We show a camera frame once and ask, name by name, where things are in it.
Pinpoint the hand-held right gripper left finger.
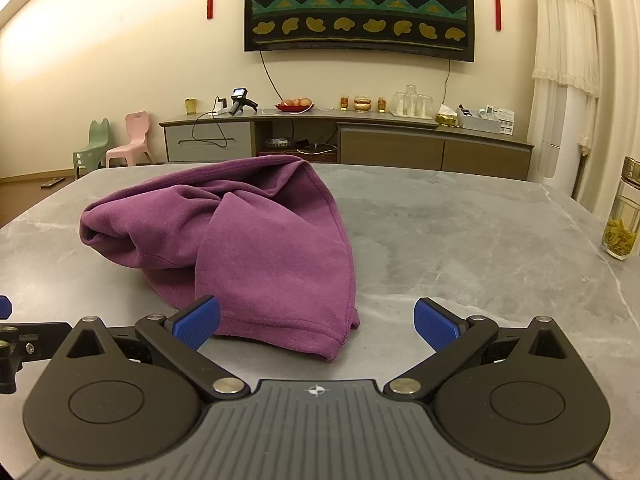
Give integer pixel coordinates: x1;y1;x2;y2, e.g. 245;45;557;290
62;295;252;402

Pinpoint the pink plastic child chair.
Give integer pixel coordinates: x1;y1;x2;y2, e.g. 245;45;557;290
105;111;156;168

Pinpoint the spare gripper device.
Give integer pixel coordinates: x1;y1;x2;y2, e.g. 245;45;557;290
227;88;259;115

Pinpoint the black cable on cabinet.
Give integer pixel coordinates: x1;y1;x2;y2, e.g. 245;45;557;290
191;109;237;149

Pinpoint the group of clear glasses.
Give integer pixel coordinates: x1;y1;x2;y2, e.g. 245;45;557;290
391;84;434;120

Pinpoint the white lace curtain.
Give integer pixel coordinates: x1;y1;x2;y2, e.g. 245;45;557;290
526;0;601;213

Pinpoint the long television cabinet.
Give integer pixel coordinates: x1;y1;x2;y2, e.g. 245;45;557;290
159;109;535;181

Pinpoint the green plastic child chair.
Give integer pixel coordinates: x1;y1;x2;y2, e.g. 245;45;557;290
72;118;112;179

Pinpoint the black television cable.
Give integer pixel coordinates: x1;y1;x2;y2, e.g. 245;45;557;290
258;51;287;106
439;59;452;111

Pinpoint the white storage box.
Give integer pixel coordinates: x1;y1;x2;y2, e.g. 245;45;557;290
457;104;516;135

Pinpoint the purple fleece garment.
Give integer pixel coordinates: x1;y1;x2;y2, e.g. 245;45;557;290
79;155;362;362

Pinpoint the black wall television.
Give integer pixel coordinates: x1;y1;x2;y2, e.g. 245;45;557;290
244;0;476;63

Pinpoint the patterned television cover cloth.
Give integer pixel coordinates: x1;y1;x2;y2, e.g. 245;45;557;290
251;0;468;44

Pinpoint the glass tea bottle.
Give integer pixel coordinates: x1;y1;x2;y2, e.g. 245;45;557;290
601;156;640;261

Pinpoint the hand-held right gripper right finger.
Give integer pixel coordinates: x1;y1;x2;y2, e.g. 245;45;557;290
382;297;571;402

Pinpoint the red fruit plate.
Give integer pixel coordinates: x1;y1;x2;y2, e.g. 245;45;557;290
275;97;316;113

